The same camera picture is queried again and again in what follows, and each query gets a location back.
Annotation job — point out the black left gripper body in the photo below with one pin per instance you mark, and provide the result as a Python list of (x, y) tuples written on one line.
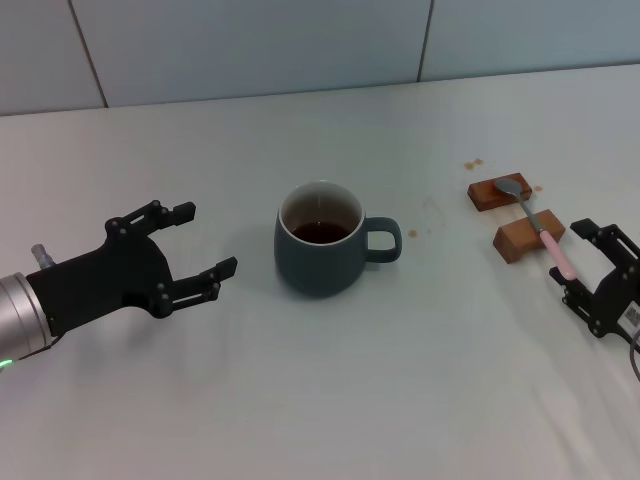
[(110, 280)]

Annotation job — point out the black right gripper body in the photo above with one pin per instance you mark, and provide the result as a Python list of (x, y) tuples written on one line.
[(620, 295)]

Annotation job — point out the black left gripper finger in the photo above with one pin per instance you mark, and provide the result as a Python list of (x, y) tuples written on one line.
[(182, 212), (200, 287)]

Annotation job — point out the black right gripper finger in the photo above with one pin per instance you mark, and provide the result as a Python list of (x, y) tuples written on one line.
[(575, 300), (585, 228)]

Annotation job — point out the grey ceramic cup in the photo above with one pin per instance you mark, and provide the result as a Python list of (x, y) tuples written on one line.
[(315, 265)]

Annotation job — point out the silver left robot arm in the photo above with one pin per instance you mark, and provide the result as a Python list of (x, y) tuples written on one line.
[(20, 320)]

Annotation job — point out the light brown wooden block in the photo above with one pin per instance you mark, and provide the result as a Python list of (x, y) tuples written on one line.
[(515, 241)]

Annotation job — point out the flat dark wooden block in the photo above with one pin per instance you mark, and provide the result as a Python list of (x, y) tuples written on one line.
[(487, 197)]

